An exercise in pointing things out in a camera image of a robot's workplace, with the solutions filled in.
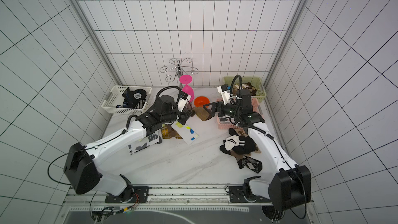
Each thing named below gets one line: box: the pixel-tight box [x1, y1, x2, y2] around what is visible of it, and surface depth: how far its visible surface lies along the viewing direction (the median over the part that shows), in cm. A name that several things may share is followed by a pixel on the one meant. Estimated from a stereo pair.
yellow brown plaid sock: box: [161, 123, 183, 140], surface depth 93 cm
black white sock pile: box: [219, 128, 262, 160], surface depth 87 cm
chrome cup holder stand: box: [159, 57, 199, 88], surface depth 94 cm
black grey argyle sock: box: [237, 155, 263, 174], surface depth 83 cm
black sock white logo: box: [115, 87, 147, 109], surface depth 109 cm
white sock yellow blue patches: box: [171, 121, 201, 146], surface depth 95 cm
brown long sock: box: [190, 106, 213, 122], surface depth 76 cm
